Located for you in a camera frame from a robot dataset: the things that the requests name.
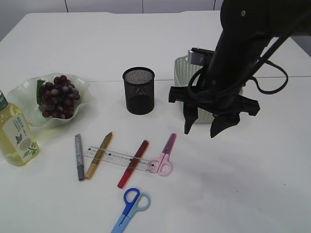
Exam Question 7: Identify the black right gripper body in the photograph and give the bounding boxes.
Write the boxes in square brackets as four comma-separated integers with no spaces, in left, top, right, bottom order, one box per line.
[169,86,260,116]

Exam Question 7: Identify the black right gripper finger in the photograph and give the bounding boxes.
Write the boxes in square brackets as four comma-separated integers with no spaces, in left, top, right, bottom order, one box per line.
[183,103,198,134]
[210,114,240,138]

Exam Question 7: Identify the blue scissors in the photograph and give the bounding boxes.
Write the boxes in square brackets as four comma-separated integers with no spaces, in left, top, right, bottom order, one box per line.
[111,187,151,233]

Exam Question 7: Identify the purple grape bunch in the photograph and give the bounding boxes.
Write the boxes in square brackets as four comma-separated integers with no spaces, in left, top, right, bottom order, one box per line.
[36,74,81,119]

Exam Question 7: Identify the yellow tea bottle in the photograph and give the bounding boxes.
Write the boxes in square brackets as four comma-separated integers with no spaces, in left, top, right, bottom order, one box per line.
[0,93,39,166]

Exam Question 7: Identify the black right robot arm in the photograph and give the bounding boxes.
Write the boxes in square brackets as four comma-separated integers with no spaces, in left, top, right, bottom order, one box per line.
[169,0,311,137]

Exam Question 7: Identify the green plastic woven basket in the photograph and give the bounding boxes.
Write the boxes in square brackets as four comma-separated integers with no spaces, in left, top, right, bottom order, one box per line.
[173,55,244,125]

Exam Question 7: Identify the black mesh pen holder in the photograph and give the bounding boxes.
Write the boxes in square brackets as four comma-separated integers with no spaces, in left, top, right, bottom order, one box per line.
[122,67,155,115]

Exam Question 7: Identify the clear plastic ruler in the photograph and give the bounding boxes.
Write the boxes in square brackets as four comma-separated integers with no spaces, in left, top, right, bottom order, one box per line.
[84,146,151,173]

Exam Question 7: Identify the red marker pen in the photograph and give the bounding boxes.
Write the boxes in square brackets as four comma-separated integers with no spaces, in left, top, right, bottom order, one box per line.
[117,140,149,189]

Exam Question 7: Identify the gold marker pen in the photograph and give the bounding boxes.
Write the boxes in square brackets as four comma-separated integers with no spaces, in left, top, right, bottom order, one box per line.
[85,132,113,180]

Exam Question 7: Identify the grey marker pen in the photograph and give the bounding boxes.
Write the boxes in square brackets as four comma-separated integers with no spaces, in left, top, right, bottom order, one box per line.
[75,134,85,181]

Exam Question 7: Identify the pink purple scissors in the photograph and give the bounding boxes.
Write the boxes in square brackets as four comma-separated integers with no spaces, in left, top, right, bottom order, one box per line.
[148,133,177,176]

